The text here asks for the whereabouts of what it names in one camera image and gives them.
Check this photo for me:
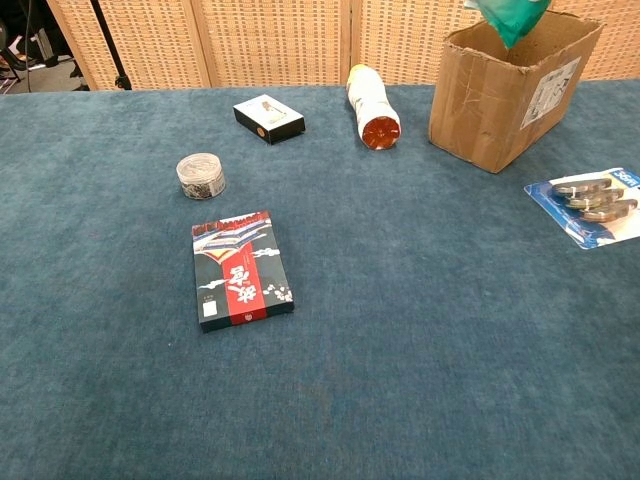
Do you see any blue blister pack card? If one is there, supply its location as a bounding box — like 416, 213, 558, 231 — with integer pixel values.
523, 166, 640, 251

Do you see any open brown cardboard box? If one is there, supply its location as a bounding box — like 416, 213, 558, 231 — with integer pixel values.
427, 10, 605, 175

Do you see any teal wet wipes pack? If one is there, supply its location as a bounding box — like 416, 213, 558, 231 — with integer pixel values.
462, 0, 554, 50

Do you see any black tripod stand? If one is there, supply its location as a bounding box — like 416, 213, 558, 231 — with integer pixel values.
89, 0, 134, 91

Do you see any white bottle with yellow cap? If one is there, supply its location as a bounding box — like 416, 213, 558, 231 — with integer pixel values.
346, 63, 403, 151

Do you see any small white black box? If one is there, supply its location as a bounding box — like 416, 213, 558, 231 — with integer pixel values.
232, 93, 307, 146

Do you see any red black card pack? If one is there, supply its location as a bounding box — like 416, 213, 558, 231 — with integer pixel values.
191, 210, 296, 334

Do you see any blue carpet table mat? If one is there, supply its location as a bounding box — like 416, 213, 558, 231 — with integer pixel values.
0, 79, 640, 480

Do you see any wicker folding screen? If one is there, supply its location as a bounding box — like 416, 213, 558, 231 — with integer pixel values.
47, 0, 640, 92

